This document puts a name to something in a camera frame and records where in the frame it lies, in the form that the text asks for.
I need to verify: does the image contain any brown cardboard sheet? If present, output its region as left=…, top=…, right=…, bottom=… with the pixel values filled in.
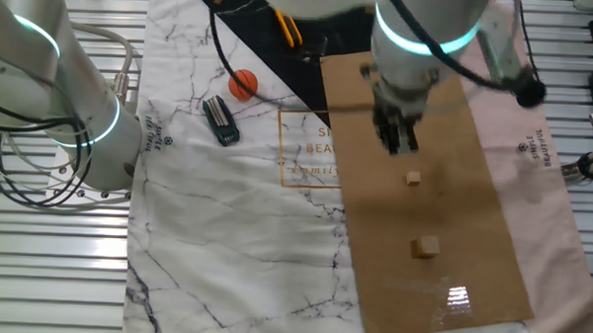
left=309, top=47, right=544, bottom=333

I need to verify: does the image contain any thick grey base cable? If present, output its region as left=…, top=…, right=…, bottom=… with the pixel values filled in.
left=69, top=22, right=135, bottom=108

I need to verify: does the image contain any clear tape patch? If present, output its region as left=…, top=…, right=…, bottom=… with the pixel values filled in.
left=384, top=276, right=474, bottom=328

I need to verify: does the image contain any dark green hex key set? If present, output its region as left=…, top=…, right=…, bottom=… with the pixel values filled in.
left=201, top=95, right=242, bottom=147

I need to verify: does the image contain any marble print cloth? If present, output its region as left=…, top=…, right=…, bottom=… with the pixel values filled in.
left=122, top=0, right=593, bottom=333

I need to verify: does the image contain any yellow utility knife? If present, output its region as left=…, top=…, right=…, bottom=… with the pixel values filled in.
left=273, top=8, right=306, bottom=49

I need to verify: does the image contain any orange mini basketball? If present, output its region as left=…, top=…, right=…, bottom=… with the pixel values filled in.
left=227, top=68, right=260, bottom=103

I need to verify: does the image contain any small grey mounted device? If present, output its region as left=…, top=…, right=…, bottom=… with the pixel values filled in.
left=560, top=149, right=593, bottom=182

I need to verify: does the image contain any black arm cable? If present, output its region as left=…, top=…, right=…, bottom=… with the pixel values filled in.
left=204, top=0, right=551, bottom=117

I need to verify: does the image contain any medium wooden block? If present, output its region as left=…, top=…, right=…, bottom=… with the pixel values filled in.
left=410, top=234, right=442, bottom=261

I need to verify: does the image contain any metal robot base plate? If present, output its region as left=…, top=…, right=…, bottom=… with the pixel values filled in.
left=42, top=142, right=135, bottom=215

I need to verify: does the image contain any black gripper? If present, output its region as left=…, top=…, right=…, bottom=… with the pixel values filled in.
left=373, top=79, right=429, bottom=156

